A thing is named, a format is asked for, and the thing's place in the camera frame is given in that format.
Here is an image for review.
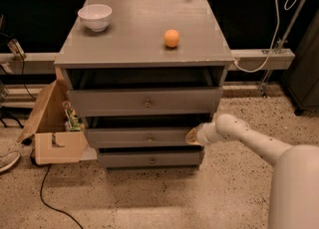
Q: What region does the green packet in box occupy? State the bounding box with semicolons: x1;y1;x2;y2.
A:
63;101;84;131

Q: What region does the white sneaker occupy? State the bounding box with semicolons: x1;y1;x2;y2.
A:
0;151;21;173

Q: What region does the grey top drawer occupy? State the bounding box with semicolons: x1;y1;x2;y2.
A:
67;88;222;117

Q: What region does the grey bottom drawer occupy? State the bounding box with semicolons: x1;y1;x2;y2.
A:
98;145;204;169

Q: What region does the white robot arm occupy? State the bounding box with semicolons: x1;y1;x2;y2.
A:
185;114;319;229

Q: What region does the white ceramic bowl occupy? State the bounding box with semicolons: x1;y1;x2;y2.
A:
78;4;113;32

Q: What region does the white hanging cable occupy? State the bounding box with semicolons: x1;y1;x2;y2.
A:
233;0;301;74

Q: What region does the open cardboard box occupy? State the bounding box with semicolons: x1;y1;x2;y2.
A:
18;68;97;165

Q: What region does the metal stand pole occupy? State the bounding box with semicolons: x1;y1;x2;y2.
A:
258;0;306;99

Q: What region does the grey drawer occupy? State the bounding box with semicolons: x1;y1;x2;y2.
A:
98;145;204;169
85;114;211;148
67;88;222;117

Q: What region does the black floor cable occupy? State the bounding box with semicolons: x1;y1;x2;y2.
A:
29;149;85;229

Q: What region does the dark grey side cabinet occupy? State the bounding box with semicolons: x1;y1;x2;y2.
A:
282;10;319;115

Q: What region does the orange fruit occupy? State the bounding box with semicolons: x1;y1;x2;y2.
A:
163;29;179;48

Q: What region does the grey wooden drawer cabinet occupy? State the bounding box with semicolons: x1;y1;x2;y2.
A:
54;0;235;171

